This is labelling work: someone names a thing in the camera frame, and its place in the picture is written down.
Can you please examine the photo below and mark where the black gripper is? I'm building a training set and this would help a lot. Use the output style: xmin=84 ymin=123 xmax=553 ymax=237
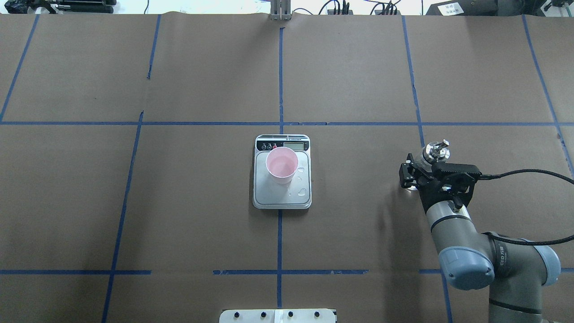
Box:
xmin=399 ymin=153 xmax=476 ymax=213

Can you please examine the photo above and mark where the clear glass sauce bottle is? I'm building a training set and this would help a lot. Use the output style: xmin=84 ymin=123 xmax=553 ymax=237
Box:
xmin=406 ymin=139 xmax=450 ymax=192

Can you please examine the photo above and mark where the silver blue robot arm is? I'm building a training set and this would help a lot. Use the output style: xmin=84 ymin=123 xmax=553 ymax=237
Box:
xmin=399 ymin=153 xmax=561 ymax=323

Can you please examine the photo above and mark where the silver digital kitchen scale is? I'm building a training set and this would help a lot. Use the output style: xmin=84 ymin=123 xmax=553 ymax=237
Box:
xmin=252 ymin=134 xmax=312 ymax=210

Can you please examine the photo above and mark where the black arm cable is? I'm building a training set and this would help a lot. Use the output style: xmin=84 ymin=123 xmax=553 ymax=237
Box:
xmin=478 ymin=169 xmax=574 ymax=245

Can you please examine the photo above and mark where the aluminium frame post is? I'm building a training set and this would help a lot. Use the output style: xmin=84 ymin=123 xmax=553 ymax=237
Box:
xmin=269 ymin=0 xmax=292 ymax=21

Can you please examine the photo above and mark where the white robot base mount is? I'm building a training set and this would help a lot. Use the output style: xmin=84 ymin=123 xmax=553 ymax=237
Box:
xmin=219 ymin=308 xmax=338 ymax=323

